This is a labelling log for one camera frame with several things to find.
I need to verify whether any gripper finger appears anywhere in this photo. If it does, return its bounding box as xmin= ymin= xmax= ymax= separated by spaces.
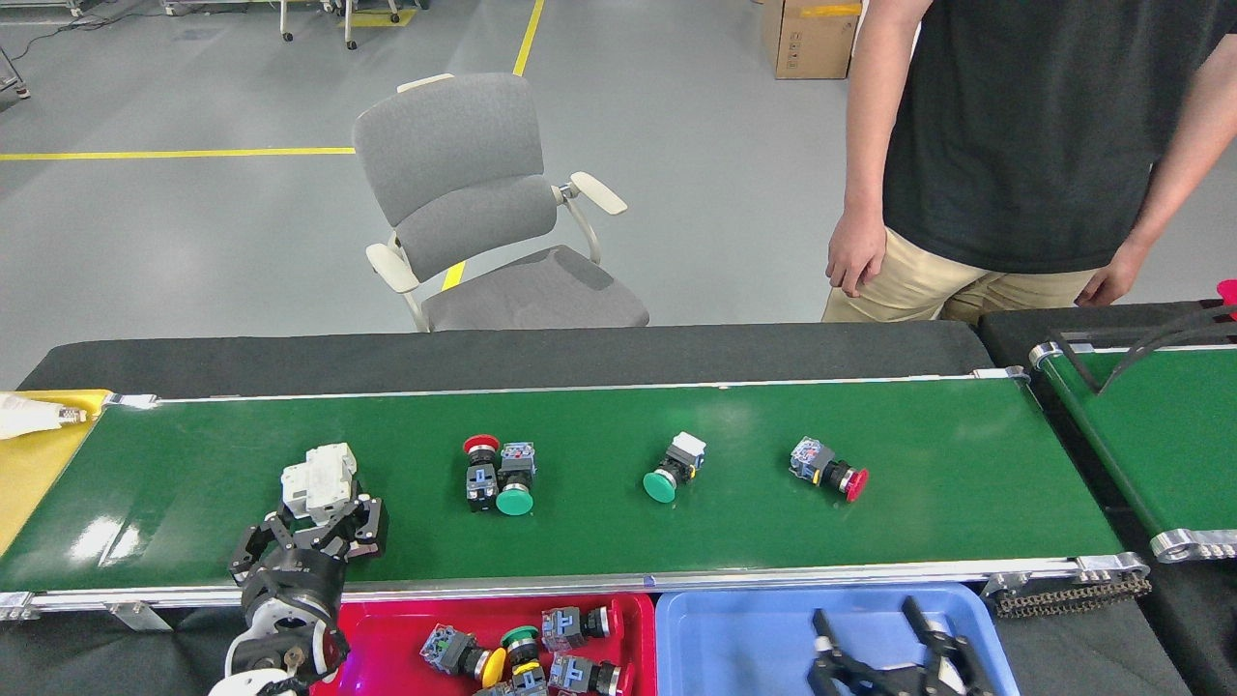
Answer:
xmin=901 ymin=596 xmax=996 ymax=696
xmin=810 ymin=609 xmax=900 ymax=696

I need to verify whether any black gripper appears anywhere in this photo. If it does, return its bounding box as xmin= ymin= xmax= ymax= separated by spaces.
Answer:
xmin=229 ymin=493 xmax=389 ymax=624

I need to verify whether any white circuit breaker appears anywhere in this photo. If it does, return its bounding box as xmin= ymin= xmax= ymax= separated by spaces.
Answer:
xmin=281 ymin=443 xmax=359 ymax=523

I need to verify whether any yellow push button switch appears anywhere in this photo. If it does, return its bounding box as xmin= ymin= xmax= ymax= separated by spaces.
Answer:
xmin=419 ymin=623 xmax=509 ymax=690

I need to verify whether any blue plastic tray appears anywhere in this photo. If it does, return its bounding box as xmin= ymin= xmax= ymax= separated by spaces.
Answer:
xmin=655 ymin=583 xmax=1021 ymax=696

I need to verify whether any red plastic tray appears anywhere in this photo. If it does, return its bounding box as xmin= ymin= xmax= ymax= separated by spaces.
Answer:
xmin=309 ymin=592 xmax=658 ymax=696

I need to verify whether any long green conveyor belt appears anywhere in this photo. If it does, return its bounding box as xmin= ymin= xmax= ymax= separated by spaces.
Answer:
xmin=0 ymin=372 xmax=1153 ymax=620

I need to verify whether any yellow tray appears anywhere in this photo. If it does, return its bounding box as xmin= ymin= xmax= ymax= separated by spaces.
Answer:
xmin=0 ymin=390 xmax=115 ymax=557

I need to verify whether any green feeder conveyor belt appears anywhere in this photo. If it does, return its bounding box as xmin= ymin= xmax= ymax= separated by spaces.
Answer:
xmin=1029 ymin=340 xmax=1237 ymax=564

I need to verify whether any person's left hand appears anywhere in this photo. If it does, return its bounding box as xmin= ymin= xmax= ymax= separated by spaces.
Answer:
xmin=1075 ymin=242 xmax=1151 ymax=308

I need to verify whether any person's right hand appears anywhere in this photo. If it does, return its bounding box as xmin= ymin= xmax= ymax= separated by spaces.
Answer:
xmin=826 ymin=208 xmax=887 ymax=299

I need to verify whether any long black fabric cover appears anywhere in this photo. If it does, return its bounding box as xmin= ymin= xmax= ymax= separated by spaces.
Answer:
xmin=17 ymin=320 xmax=996 ymax=399

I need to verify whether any white light bulb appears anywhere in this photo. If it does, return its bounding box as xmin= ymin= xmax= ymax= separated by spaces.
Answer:
xmin=0 ymin=394 xmax=88 ymax=441

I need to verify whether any black feeder table cover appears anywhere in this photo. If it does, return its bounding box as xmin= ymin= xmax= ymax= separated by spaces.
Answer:
xmin=978 ymin=300 xmax=1237 ymax=378

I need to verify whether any grey office chair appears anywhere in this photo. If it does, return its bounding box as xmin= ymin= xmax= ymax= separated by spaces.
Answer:
xmin=352 ymin=72 xmax=650 ymax=333

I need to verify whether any white rolling stand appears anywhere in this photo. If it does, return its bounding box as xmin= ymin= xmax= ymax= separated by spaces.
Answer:
xmin=278 ymin=0 xmax=402 ymax=51

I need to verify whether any person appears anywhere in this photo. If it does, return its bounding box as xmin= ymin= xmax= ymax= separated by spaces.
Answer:
xmin=821 ymin=0 xmax=1237 ymax=325

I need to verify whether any cardboard box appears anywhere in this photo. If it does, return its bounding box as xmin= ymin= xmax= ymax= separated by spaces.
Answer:
xmin=762 ymin=0 xmax=863 ymax=80

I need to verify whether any conveyor drive chain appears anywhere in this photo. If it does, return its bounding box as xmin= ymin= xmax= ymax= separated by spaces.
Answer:
xmin=993 ymin=577 xmax=1153 ymax=620

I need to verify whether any black guide bracket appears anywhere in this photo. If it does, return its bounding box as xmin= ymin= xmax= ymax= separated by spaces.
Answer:
xmin=1049 ymin=304 xmax=1237 ymax=395

